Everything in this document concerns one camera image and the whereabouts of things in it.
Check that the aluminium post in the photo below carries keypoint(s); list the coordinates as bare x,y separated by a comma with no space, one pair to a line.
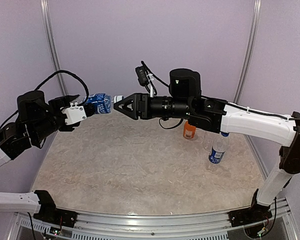
45,11
249,50

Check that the blue label bottle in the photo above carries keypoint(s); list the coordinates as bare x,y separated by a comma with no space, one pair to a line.
219,147
102,102

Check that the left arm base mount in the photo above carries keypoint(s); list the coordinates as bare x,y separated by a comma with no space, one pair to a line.
49,213

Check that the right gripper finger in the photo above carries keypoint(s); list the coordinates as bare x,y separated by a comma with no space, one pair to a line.
127,111
128,100

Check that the left aluminium post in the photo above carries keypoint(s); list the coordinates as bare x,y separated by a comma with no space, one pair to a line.
45,11

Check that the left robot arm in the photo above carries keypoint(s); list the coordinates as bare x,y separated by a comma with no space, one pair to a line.
37,120

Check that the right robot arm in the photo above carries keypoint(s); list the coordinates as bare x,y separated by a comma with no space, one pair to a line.
185,101

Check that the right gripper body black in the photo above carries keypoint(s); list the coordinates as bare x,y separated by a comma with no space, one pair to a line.
149,110

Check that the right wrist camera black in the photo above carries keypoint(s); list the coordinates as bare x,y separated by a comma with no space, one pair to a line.
142,76

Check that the right aluminium post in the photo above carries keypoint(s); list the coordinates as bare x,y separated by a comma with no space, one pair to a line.
249,50

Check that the orange drink bottle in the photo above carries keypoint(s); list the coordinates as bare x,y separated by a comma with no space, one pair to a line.
189,131

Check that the clear empty bottle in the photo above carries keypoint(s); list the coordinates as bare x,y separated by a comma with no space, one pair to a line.
208,140

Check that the white bottle cap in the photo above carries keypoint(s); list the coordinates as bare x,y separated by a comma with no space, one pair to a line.
118,98

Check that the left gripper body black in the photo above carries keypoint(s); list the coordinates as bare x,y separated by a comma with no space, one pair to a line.
55,101

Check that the blue label bottle standing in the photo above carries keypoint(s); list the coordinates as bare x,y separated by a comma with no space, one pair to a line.
219,147

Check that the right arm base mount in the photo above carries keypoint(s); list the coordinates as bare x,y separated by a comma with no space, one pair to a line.
252,214

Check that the aluminium front rail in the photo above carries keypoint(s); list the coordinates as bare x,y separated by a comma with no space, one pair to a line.
101,226

